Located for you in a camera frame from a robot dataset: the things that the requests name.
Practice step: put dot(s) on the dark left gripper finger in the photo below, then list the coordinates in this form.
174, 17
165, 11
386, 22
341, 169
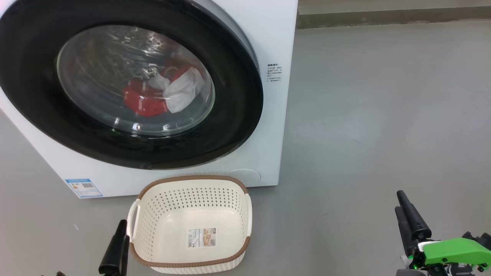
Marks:
115, 253

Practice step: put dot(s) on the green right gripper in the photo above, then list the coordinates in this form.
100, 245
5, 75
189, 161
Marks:
456, 251

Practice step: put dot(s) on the red and white garment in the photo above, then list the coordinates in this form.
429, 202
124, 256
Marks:
144, 101

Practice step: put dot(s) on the dark washing machine door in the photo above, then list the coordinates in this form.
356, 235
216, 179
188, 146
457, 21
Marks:
238, 115

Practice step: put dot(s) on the cream perforated laundry basket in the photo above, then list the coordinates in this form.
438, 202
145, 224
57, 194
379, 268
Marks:
180, 230

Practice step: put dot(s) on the printed paper product label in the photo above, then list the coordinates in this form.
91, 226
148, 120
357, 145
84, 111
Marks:
201, 237

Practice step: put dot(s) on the white front-load washing machine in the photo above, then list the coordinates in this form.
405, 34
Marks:
268, 145

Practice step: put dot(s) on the blue energy label sticker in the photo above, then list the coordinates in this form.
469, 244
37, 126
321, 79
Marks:
82, 188

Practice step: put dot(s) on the round white filter cover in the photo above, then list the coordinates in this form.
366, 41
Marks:
245, 176

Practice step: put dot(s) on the printed notice text label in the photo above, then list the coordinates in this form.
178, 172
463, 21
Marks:
274, 73

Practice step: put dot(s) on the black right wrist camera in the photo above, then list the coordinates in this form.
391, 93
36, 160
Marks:
479, 239

